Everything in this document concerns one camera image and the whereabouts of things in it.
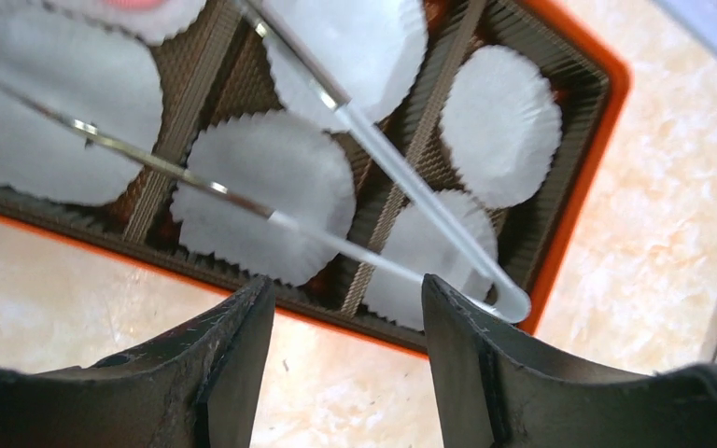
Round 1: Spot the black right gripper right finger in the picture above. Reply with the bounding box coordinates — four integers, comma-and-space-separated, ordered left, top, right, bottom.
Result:
421, 275, 717, 447

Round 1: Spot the white paper cup liner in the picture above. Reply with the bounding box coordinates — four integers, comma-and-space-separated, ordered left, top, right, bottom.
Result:
0, 1, 163, 206
362, 190, 498, 331
440, 45, 562, 209
261, 0, 428, 123
49, 0, 207, 45
170, 111, 356, 287

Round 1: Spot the orange cookie box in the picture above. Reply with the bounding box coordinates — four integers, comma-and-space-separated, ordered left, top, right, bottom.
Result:
0, 1, 629, 332

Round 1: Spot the pink sandwich cookie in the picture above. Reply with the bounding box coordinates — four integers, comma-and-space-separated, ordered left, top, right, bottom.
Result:
105, 0, 164, 10

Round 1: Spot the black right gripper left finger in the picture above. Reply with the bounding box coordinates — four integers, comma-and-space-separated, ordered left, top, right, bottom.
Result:
0, 277, 275, 447

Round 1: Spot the metal tongs white handle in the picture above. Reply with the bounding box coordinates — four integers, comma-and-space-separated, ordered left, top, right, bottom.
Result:
0, 1, 531, 324

